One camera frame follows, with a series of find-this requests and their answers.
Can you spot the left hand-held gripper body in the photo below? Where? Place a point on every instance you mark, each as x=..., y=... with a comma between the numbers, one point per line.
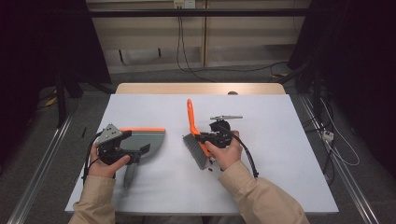
x=109, y=149

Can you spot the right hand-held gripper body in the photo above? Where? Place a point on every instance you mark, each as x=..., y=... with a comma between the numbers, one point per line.
x=221, y=132

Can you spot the grey dustpan with orange edge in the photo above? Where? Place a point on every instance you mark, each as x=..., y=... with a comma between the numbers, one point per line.
x=152, y=138

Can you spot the orange brush with grey bristles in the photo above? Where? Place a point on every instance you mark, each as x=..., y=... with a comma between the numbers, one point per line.
x=194, y=149

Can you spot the person's left hand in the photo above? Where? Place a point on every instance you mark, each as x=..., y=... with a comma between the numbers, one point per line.
x=106, y=166

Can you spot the person's right hand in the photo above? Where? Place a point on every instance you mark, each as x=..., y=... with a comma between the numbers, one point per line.
x=225, y=155

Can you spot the dark round table grommet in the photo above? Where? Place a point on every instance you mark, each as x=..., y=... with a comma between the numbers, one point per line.
x=232, y=92

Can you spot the wooden table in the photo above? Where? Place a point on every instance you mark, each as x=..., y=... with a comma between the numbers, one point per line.
x=186, y=88

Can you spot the black metal stand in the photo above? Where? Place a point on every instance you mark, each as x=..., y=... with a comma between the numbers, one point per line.
x=60, y=99

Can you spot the white board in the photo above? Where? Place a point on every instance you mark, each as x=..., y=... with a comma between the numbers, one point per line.
x=280, y=174

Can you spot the white power adapter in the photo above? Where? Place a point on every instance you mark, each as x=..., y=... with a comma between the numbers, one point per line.
x=328, y=136

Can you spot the black horizontal bar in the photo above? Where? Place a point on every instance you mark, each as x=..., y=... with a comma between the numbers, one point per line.
x=199, y=12

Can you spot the black curtain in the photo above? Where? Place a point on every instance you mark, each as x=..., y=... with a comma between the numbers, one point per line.
x=46, y=40
x=358, y=62

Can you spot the aluminium rail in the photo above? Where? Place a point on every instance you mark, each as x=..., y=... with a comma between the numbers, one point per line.
x=40, y=174
x=351, y=189

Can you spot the white wall socket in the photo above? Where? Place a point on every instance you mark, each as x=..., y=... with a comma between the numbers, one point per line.
x=184, y=3

